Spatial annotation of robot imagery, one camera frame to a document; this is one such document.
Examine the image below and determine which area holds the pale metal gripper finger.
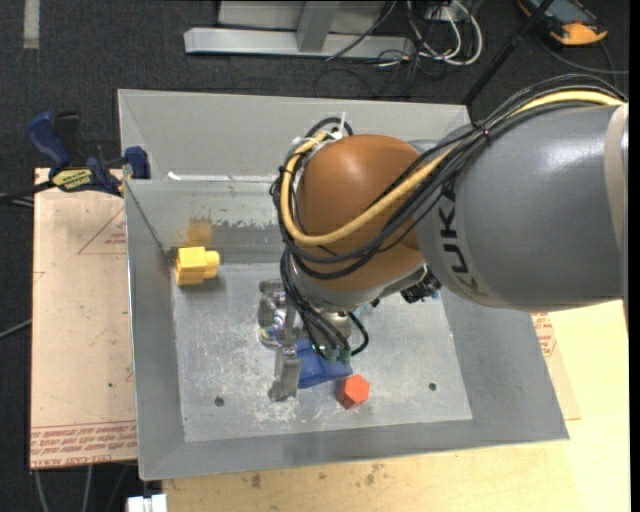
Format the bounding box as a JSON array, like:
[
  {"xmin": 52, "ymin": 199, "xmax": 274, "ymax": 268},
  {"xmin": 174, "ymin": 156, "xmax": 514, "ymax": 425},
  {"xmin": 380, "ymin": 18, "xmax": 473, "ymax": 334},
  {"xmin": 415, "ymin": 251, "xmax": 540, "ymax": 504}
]
[{"xmin": 268, "ymin": 345, "xmax": 303, "ymax": 403}]

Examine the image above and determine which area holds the blue toy block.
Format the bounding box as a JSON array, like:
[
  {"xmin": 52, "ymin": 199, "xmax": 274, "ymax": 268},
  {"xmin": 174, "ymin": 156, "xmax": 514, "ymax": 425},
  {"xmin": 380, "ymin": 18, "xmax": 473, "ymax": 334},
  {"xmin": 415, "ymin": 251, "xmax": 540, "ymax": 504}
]
[{"xmin": 295, "ymin": 338, "xmax": 354, "ymax": 390}]

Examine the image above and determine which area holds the grey metal bin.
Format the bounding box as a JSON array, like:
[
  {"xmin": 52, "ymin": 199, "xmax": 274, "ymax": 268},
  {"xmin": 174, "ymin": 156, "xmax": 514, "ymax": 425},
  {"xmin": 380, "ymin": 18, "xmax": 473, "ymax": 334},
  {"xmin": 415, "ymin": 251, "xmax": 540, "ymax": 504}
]
[{"xmin": 117, "ymin": 88, "xmax": 570, "ymax": 482}]

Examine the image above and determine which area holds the red hexagonal block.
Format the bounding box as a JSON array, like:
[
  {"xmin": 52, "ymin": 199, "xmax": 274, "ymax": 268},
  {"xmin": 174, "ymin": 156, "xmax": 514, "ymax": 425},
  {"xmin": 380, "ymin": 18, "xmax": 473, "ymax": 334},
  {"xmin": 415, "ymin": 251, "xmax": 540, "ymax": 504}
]
[{"xmin": 336, "ymin": 374, "xmax": 372, "ymax": 411}]

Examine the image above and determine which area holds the yellow toy block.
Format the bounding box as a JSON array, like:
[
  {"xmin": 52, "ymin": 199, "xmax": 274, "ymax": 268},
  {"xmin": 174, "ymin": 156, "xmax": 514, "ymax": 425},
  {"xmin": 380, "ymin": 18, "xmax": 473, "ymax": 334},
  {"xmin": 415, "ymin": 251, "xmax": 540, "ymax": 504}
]
[{"xmin": 174, "ymin": 245, "xmax": 222, "ymax": 288}]

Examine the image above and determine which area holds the brown cardboard board, red print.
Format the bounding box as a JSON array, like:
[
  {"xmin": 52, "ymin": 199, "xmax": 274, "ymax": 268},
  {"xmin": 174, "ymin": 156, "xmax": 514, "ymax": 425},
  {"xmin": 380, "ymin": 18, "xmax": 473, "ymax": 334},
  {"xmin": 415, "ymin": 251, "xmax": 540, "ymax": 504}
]
[{"xmin": 29, "ymin": 167, "xmax": 582, "ymax": 471}]

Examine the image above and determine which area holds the black cylinder on white bracket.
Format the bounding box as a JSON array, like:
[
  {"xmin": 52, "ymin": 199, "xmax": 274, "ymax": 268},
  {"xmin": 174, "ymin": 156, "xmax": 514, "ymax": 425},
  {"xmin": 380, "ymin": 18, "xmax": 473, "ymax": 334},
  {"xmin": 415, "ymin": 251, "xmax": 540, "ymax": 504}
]
[{"xmin": 399, "ymin": 270, "xmax": 443, "ymax": 305}]

